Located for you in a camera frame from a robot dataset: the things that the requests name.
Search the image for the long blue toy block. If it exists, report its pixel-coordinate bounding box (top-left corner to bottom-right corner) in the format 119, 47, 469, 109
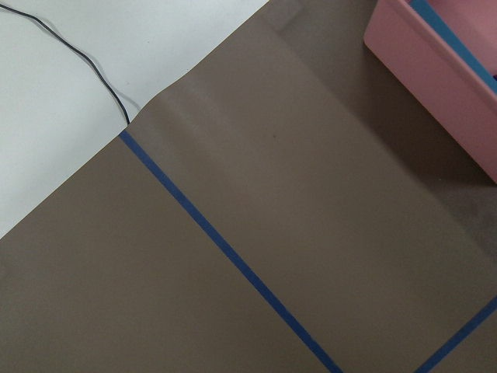
410, 1, 496, 93

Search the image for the pink plastic box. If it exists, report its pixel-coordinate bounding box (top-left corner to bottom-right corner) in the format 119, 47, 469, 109
363, 1, 496, 180

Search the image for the thin black cable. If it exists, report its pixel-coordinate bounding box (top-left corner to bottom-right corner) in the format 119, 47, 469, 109
0, 5, 130, 126

